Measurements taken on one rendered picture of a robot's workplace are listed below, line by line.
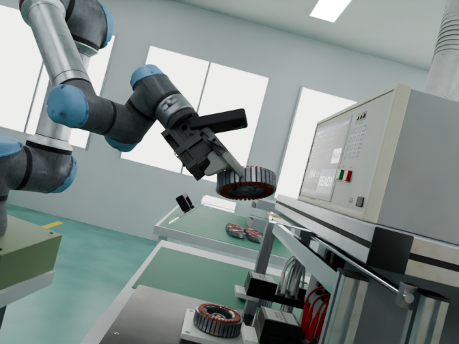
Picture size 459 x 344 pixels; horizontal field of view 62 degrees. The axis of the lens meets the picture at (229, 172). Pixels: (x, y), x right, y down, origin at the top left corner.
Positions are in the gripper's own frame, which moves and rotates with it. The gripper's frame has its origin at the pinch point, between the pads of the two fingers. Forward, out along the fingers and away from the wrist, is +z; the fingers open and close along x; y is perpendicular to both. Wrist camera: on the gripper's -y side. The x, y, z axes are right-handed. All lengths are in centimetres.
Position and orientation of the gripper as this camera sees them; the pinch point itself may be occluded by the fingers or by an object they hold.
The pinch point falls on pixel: (248, 185)
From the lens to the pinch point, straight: 72.3
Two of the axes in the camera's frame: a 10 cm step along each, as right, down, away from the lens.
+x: -1.6, -3.4, -9.3
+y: -7.9, 6.1, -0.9
